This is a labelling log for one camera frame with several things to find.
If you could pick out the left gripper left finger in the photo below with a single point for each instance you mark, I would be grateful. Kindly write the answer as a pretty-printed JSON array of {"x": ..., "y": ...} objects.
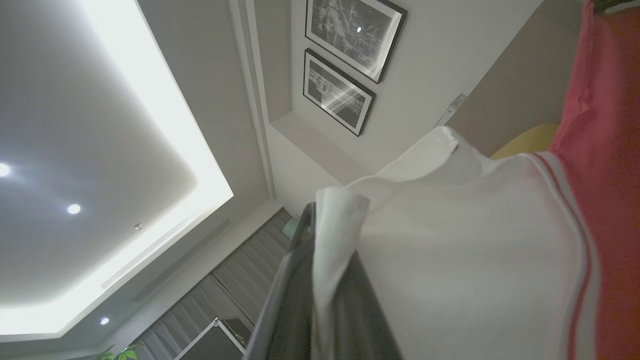
[{"x": 285, "y": 310}]

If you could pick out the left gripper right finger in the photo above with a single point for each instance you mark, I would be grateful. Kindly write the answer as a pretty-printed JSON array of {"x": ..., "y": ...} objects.
[{"x": 360, "y": 320}]

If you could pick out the red jersey with white sleeves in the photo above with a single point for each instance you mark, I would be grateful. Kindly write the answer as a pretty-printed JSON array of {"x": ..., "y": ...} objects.
[{"x": 475, "y": 250}]

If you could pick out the grey pleated curtain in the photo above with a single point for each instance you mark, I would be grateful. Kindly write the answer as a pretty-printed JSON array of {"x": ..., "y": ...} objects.
[{"x": 240, "y": 270}]

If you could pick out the small teal object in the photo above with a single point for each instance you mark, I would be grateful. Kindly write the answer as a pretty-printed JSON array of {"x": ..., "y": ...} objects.
[{"x": 291, "y": 226}]

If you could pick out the long slotted ceiling air vent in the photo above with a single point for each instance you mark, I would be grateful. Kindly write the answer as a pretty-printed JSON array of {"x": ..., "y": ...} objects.
[{"x": 145, "y": 255}]

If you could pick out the green leafy plant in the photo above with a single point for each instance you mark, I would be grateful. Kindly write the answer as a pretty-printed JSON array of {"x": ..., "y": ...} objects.
[{"x": 122, "y": 354}]

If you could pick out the small black framed picture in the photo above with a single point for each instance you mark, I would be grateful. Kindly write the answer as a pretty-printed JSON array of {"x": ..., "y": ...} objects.
[{"x": 337, "y": 92}]

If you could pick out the bright ceiling cove light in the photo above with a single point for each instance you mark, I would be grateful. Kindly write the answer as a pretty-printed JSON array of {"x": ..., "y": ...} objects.
[{"x": 150, "y": 75}]

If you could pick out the large black framed picture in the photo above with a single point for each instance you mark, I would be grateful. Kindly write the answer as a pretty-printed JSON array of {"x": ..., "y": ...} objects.
[{"x": 350, "y": 30}]

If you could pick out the dark panel with white frame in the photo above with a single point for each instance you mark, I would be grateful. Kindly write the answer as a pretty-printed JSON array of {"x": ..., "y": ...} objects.
[{"x": 210, "y": 345}]

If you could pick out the white wall control panel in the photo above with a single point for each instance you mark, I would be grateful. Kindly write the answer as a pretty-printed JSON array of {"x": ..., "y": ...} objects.
[{"x": 451, "y": 109}]

